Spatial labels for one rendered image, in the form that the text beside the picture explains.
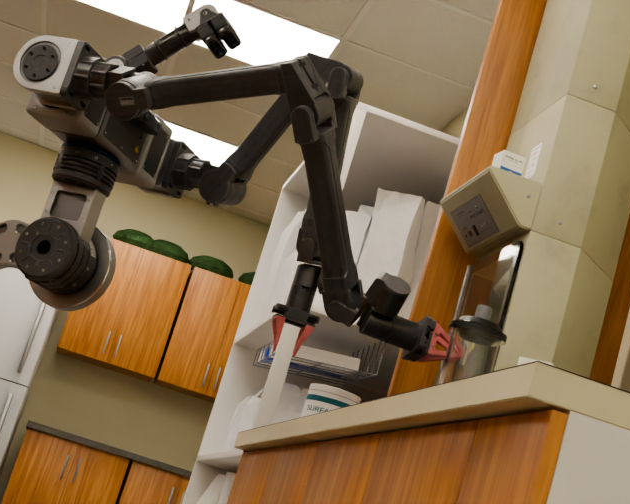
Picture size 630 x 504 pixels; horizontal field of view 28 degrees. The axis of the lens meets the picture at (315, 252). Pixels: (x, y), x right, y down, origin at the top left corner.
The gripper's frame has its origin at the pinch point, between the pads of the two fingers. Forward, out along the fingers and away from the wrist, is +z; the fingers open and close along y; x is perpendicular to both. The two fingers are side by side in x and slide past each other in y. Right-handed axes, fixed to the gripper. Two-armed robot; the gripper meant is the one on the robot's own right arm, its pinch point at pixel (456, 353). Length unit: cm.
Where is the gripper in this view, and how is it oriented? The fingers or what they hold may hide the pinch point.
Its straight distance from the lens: 247.6
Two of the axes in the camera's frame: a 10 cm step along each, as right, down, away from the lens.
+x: -2.6, 8.7, -4.1
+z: 9.2, 3.5, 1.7
